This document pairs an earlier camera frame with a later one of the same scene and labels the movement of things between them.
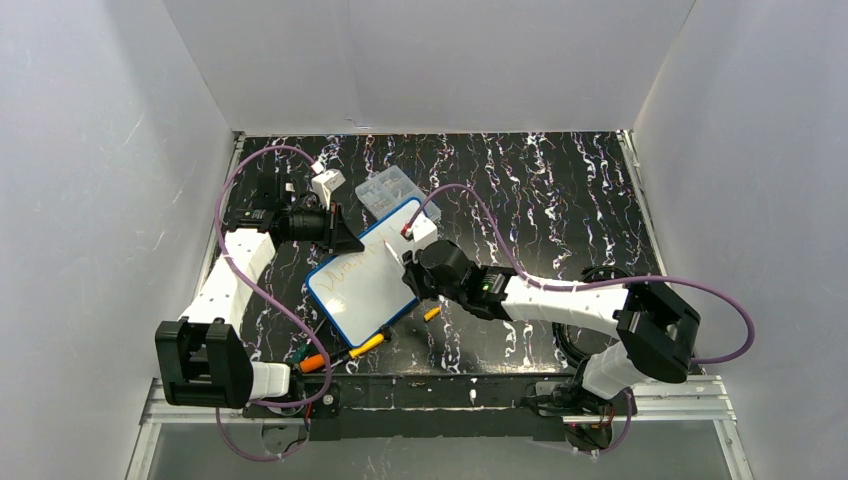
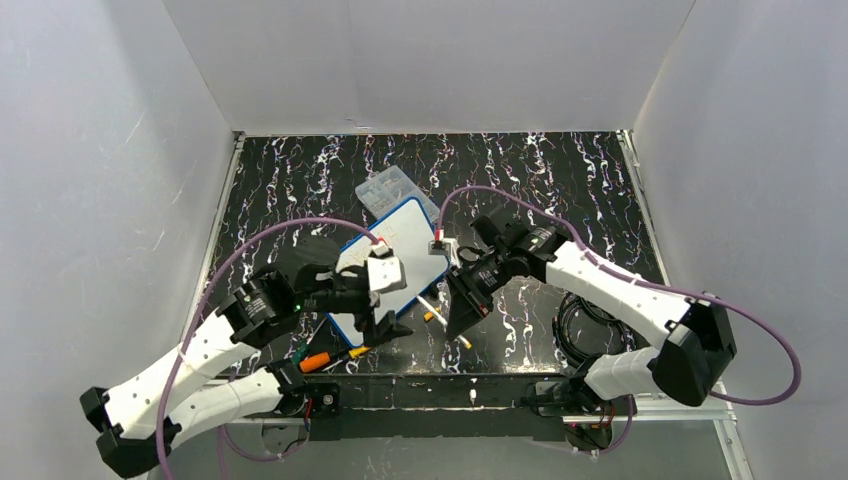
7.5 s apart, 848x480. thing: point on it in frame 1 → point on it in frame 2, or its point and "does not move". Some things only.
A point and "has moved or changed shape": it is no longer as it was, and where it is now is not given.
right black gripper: [410, 273] → [467, 291]
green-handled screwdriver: [302, 348] does not move
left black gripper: [334, 228] → [370, 304]
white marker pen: [399, 261] has moved or changed shape
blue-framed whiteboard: [364, 291] does not move
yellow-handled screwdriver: [354, 353] does not move
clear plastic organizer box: [390, 188] does not move
